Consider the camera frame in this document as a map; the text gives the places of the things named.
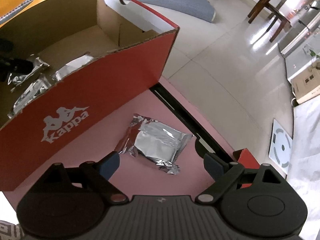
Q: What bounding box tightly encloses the red cardboard shoe box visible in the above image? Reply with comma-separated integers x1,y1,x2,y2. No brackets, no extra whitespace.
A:
1,0,180,191

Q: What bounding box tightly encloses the brown cardboard carton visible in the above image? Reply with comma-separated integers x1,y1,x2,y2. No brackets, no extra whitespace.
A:
292,67,319,105

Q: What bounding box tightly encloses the silver refrigerator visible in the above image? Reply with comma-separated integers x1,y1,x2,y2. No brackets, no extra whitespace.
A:
278,2,319,58

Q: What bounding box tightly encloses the pink lap desk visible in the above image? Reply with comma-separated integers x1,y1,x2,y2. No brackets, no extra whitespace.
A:
4,79,233,207

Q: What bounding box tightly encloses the white bathroom scale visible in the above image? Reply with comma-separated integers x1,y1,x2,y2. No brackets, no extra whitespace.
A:
268,119,293,175

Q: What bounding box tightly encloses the red Kappa box lid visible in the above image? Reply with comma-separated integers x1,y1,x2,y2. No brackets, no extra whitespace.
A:
233,148,260,189

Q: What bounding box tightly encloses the silver foil pouch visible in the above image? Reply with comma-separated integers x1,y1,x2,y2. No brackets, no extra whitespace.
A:
8,54,50,93
8,74,52,119
52,55,94,81
115,113,193,175

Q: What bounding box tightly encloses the white marble tv cabinet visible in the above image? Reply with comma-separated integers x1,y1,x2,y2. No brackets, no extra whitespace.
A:
287,96,320,239

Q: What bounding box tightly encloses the dark wooden chair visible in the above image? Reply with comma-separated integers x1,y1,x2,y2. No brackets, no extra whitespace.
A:
247,0,292,43

